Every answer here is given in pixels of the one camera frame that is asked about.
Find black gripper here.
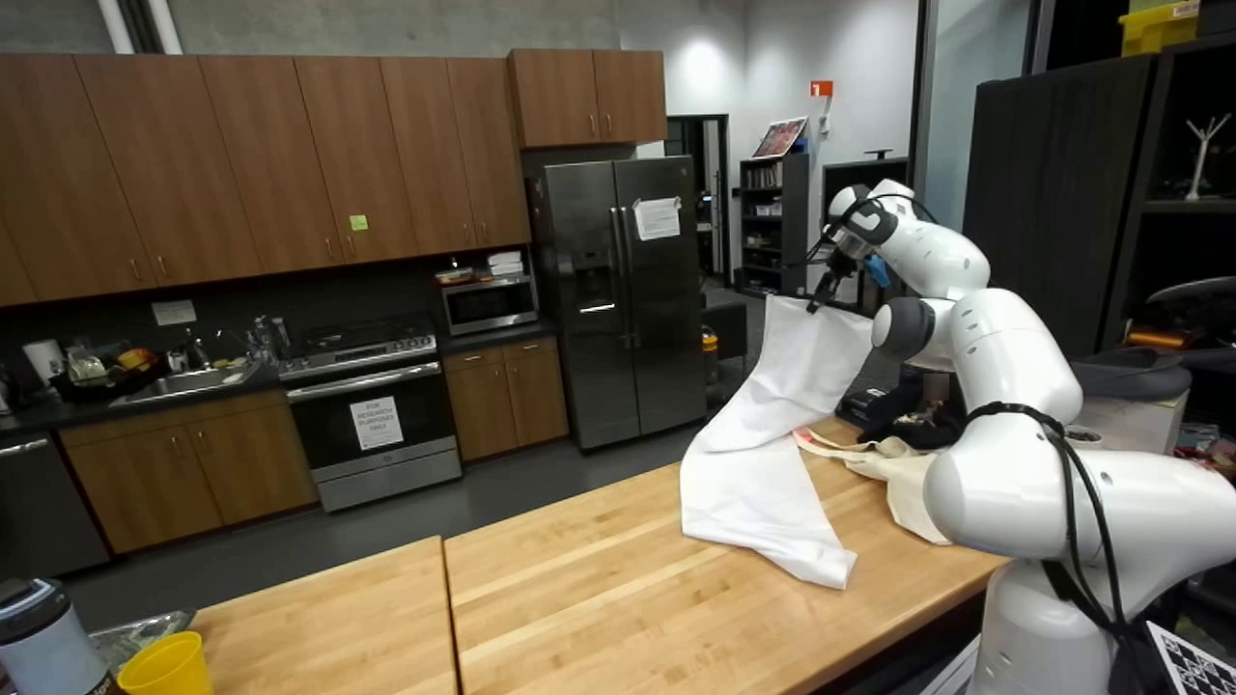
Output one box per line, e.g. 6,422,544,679
806,211,873,307

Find white cloth with black strap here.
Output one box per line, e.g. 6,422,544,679
680,293,873,591

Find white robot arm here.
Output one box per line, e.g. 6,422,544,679
817,176,1236,695

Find black bookshelf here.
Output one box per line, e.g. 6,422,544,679
739,154,806,293

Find black bag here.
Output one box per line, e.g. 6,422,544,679
860,371,965,446

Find stainless steel refrigerator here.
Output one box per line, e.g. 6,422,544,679
529,154,707,453

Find beige tote bag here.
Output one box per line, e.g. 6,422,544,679
795,427,946,546

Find silver microwave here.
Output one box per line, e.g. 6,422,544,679
441,273,541,337

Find stainless steel oven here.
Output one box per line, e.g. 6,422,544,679
278,333,463,512

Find kitchen sink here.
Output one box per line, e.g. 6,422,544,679
111,371,246,407

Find lower wooden cabinets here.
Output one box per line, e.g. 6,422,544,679
62,337,566,553

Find yellow plastic cup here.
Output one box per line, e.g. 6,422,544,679
117,633,216,695

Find black dishwasher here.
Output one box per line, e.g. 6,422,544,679
0,437,111,575

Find grey lidded container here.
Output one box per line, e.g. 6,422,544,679
0,580,109,695

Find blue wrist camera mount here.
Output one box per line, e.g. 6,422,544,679
864,253,893,289

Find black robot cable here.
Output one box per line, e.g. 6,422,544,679
962,396,1162,640

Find upper wooden wall cabinets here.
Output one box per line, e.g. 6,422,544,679
0,50,663,306

